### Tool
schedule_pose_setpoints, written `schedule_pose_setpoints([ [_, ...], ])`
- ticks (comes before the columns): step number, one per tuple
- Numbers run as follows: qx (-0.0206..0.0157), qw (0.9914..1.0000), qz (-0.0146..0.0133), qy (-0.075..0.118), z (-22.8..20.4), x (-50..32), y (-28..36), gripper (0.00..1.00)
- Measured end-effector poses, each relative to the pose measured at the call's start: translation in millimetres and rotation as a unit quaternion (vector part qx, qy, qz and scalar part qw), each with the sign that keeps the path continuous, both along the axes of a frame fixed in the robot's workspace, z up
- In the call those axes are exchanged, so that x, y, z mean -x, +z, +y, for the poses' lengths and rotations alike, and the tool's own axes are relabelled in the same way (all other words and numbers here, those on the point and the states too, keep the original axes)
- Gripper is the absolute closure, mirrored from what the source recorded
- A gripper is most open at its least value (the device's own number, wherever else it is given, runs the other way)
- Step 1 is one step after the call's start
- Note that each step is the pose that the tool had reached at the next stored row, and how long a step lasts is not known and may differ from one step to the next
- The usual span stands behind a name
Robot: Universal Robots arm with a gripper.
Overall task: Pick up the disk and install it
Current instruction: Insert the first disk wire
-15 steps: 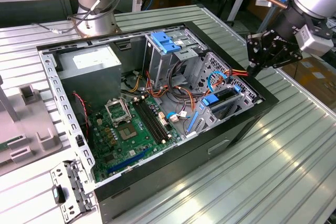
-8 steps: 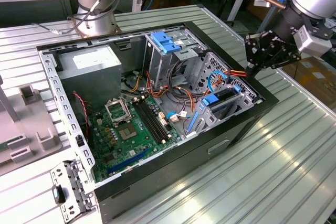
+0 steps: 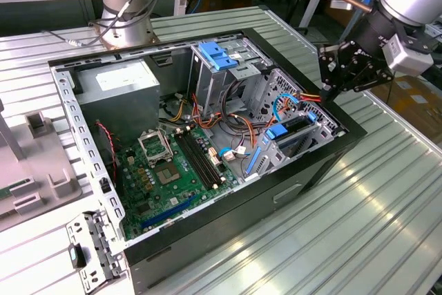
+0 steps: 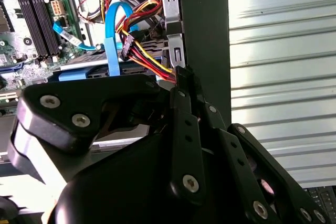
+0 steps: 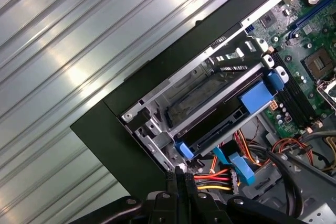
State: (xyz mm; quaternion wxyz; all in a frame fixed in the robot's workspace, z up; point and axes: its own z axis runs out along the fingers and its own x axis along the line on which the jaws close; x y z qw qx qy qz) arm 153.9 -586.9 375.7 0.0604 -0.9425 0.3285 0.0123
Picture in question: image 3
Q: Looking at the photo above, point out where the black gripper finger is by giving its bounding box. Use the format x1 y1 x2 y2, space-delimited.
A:
336 68 395 95
317 44 343 102

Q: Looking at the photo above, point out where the red yellow power wire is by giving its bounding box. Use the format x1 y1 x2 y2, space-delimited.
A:
276 90 327 116

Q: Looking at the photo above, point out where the hard disk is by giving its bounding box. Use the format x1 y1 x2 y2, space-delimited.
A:
244 110 318 178

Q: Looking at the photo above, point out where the metal disk bay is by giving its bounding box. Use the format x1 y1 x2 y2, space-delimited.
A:
241 66 348 184

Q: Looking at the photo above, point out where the large brown cardboard box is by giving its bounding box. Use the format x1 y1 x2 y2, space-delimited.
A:
371 73 442 140

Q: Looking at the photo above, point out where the metal slat shelf table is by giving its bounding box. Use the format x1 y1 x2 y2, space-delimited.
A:
329 0 442 61

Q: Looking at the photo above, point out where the blue plastic bay latch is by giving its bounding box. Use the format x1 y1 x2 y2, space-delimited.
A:
198 41 239 72

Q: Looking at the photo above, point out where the metal optical drive cage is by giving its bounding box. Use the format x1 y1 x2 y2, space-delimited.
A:
188 37 273 120

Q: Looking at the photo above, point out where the black RAM slot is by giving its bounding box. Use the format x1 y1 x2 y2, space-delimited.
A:
173 129 217 191
182 126 224 187

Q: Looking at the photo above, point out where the black PC case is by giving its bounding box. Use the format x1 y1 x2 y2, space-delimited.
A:
47 27 367 295

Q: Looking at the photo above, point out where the metal socket cover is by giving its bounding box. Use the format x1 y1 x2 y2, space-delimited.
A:
137 128 174 169

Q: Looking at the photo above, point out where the CPU socket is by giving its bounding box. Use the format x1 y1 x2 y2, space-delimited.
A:
151 159 184 187

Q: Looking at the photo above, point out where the green motherboard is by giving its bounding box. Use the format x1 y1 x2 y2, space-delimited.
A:
115 124 242 240

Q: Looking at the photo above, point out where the grey power supply unit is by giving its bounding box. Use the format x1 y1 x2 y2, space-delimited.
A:
74 58 162 140

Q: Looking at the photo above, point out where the blue expansion slot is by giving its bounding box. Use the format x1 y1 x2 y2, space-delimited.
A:
140 193 198 231

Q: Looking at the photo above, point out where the grey parts rack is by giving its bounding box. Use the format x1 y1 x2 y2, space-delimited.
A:
0 96 84 234

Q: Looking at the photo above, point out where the green RAM stick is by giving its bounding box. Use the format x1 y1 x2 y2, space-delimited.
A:
0 178 31 201

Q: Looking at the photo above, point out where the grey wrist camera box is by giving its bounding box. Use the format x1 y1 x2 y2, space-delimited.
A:
381 34 434 77

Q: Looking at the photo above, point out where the small grey wrist camera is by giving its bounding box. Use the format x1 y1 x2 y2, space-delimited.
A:
329 0 356 12

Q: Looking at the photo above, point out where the blue data wire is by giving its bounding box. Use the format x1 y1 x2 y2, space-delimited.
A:
271 92 301 123

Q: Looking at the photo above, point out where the small blue wire white plug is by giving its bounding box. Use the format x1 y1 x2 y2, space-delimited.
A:
219 146 251 163

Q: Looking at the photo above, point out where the orange black wire bundle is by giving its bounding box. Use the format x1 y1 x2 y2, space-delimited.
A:
191 79 265 149

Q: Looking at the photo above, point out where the yellow wire bundle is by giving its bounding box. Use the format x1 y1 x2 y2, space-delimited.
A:
162 93 189 123

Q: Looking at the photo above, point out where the brown base plate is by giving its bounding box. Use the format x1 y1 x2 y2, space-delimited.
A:
92 21 162 50

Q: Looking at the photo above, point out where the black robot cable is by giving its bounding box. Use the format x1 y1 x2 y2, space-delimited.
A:
41 0 173 48

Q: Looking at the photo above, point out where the metal expansion card bracket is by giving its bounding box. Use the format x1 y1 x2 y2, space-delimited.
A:
65 209 129 292

